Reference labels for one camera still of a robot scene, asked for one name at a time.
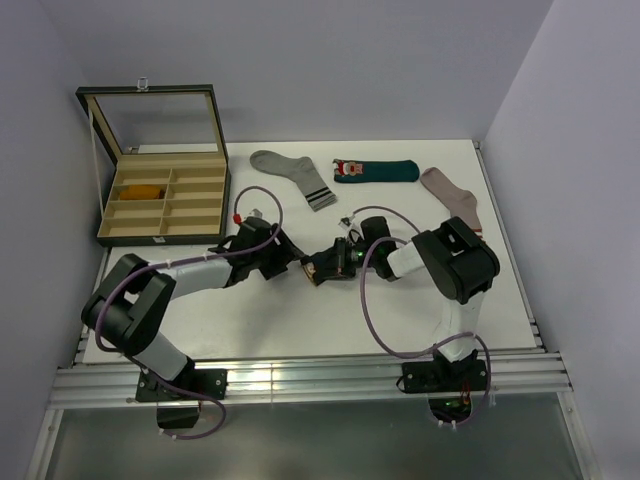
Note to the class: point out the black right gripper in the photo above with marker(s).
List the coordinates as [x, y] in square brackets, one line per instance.
[337, 273]

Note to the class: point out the navy santa sock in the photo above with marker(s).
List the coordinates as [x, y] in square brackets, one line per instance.
[316, 267]

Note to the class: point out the mustard yellow sock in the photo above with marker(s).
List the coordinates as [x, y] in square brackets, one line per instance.
[141, 193]

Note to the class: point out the dark green reindeer sock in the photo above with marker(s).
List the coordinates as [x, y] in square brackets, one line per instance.
[359, 172]

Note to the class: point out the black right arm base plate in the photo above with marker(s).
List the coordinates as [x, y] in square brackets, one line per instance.
[442, 376]

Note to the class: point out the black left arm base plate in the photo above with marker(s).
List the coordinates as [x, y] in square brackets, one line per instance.
[211, 383]

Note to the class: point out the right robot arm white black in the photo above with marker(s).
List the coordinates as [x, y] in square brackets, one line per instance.
[461, 266]

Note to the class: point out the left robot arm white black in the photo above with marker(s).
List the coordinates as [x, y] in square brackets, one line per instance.
[128, 307]

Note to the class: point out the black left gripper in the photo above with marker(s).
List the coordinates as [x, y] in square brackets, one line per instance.
[284, 253]

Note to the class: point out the aluminium rail frame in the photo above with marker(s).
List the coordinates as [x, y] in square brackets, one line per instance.
[312, 375]

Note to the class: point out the black compartment box beige lining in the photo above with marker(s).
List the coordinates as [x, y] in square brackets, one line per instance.
[169, 136]

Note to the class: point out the taupe sock red cuff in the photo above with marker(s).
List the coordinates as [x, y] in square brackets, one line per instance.
[459, 202]

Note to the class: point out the grey striped sock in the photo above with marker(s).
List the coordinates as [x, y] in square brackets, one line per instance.
[301, 171]

